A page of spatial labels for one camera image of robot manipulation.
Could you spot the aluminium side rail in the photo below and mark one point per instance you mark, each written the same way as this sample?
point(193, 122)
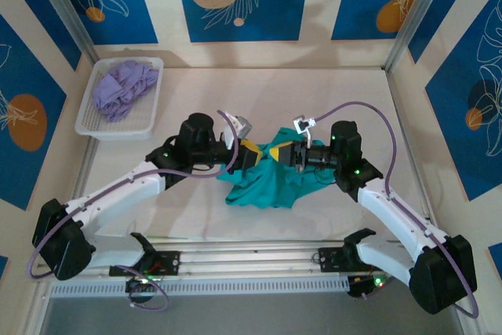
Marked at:
point(87, 162)
point(411, 146)

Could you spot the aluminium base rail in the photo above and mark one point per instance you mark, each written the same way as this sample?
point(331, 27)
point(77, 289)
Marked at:
point(243, 260)

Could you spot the aluminium corner post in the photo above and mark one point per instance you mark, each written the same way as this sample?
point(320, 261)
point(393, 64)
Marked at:
point(64, 5)
point(420, 5)

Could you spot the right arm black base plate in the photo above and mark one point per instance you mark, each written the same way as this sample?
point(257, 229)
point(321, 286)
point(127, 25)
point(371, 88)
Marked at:
point(331, 258)

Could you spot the teal t-shirt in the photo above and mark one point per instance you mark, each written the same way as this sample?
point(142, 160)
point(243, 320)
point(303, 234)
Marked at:
point(259, 190)

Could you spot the purple crumpled cloth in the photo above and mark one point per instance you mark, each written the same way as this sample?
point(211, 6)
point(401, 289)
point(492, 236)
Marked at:
point(117, 92)

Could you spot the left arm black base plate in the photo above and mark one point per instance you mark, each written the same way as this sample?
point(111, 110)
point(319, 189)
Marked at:
point(168, 262)

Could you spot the white plastic basket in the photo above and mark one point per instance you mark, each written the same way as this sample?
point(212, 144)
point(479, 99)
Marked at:
point(117, 133)

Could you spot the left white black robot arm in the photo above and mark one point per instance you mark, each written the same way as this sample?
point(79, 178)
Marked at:
point(121, 199)

